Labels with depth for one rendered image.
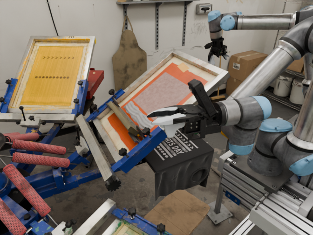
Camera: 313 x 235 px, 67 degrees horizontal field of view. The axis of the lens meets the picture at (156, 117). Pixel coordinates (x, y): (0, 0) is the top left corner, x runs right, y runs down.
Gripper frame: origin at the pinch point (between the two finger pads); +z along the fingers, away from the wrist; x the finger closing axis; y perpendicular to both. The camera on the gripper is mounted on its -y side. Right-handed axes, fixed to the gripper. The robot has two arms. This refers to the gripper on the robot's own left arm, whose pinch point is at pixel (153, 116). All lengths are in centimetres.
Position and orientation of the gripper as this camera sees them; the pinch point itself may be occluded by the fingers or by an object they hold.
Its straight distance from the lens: 63.2
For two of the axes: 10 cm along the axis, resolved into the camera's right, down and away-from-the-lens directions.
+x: -2.7, -3.7, 8.9
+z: -9.6, 1.4, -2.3
